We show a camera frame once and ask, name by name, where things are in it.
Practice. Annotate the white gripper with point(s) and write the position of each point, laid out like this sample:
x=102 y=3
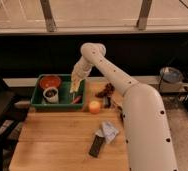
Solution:
x=78 y=73

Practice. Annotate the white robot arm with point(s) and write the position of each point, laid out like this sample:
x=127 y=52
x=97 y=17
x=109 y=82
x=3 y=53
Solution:
x=147 y=132

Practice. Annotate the green plastic tray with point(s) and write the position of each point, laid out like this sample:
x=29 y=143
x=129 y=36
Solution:
x=64 y=94

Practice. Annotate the red carrot toy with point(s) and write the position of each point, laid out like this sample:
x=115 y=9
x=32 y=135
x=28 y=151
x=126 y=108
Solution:
x=76 y=100

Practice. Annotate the orange bowl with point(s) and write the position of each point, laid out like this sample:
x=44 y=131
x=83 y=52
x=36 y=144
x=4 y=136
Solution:
x=49 y=81

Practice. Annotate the white cup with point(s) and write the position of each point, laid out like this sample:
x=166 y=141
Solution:
x=51 y=94

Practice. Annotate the orange round fruit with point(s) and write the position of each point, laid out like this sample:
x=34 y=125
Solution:
x=94 y=107

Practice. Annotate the small dark object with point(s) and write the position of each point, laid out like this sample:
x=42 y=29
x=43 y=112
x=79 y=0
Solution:
x=107 y=102

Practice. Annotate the light blue cloth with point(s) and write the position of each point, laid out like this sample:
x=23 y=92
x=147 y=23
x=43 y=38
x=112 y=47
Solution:
x=107 y=131

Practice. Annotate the wooden cutting board table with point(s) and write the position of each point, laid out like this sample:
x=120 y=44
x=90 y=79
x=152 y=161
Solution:
x=53 y=140

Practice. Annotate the black rectangular block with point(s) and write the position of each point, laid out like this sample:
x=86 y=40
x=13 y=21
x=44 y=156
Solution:
x=96 y=146

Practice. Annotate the blue bowl on shelf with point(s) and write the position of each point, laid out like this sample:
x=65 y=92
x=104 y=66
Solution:
x=170 y=75

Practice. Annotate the black handled knife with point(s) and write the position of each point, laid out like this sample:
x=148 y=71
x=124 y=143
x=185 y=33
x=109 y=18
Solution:
x=117 y=106

